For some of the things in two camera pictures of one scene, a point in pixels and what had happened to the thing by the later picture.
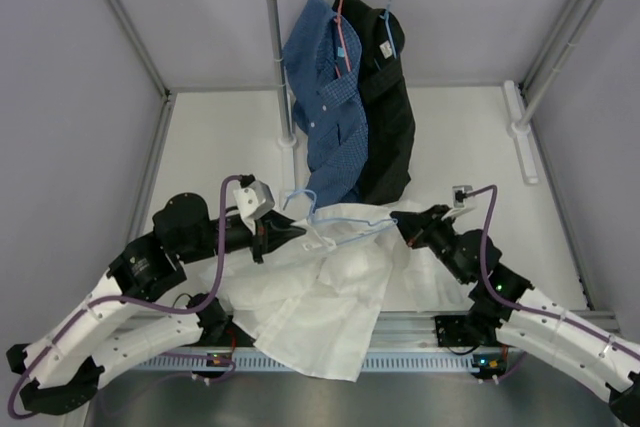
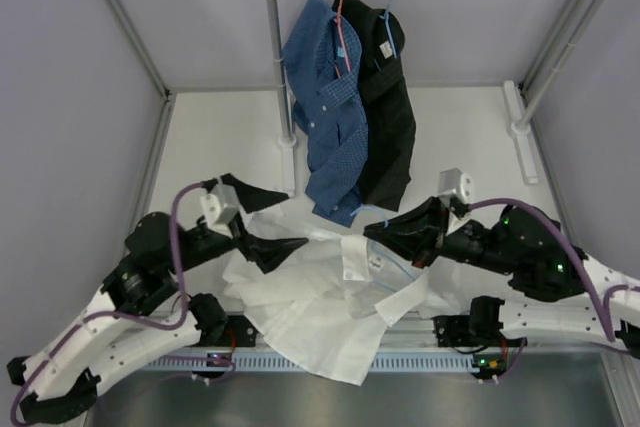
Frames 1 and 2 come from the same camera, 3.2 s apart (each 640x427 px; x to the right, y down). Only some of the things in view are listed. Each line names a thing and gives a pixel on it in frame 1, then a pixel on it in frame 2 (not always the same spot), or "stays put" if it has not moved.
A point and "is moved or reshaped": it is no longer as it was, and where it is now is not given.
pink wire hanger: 338,23 stays put
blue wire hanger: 395,220 to 383,249
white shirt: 327,299 is moved or reshaped
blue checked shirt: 323,54 stays put
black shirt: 390,127 stays put
